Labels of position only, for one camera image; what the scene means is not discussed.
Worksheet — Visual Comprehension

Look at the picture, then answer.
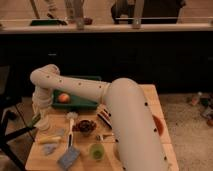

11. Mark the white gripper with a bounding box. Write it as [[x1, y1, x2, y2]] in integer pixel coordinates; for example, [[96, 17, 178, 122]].
[[32, 88, 53, 117]]

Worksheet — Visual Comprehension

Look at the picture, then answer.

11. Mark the green pepper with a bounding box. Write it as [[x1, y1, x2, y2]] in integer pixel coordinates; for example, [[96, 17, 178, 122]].
[[28, 114, 41, 127]]

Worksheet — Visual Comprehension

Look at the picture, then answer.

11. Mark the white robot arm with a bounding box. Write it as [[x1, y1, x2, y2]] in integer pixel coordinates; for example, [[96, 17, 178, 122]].
[[30, 64, 169, 171]]

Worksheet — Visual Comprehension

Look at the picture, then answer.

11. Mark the white paper cup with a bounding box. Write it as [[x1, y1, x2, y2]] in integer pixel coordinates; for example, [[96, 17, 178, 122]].
[[35, 116, 50, 131]]

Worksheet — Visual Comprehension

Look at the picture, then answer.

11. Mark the green plastic cup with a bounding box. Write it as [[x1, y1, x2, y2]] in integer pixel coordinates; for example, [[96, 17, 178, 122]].
[[89, 143, 105, 161]]

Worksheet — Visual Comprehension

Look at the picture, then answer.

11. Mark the red apple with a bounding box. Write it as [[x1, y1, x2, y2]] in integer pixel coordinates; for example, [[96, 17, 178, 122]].
[[58, 93, 70, 103]]

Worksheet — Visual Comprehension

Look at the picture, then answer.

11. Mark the black chair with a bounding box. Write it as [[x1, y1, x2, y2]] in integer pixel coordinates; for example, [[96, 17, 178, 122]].
[[0, 65, 34, 171]]

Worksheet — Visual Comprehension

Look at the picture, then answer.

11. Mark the green plastic tray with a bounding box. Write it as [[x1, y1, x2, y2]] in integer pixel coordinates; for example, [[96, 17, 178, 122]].
[[52, 83, 98, 111]]

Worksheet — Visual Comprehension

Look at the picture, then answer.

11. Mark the grey crumpled cloth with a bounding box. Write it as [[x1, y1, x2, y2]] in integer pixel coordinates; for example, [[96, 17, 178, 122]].
[[43, 143, 57, 155]]

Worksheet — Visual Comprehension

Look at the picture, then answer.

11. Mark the bowl of dark grapes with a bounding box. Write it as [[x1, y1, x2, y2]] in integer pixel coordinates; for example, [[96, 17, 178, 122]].
[[72, 120, 97, 136]]

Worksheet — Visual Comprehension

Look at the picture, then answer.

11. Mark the black white striped block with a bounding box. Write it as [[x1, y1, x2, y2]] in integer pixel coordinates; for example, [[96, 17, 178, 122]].
[[97, 108, 112, 128]]

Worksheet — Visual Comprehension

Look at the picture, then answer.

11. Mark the blue sponge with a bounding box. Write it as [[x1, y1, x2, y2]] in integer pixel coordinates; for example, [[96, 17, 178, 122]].
[[57, 146, 80, 171]]

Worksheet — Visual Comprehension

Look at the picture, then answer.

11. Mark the green object on counter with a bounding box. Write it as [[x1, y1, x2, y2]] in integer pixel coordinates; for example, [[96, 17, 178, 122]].
[[30, 19, 67, 26]]

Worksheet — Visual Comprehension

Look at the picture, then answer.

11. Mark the silver fork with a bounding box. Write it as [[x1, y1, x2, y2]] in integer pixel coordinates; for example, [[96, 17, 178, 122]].
[[95, 134, 114, 141]]

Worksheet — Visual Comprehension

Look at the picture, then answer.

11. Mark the orange bowl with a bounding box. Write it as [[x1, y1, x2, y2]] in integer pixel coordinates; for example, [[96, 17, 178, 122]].
[[152, 115, 164, 136]]

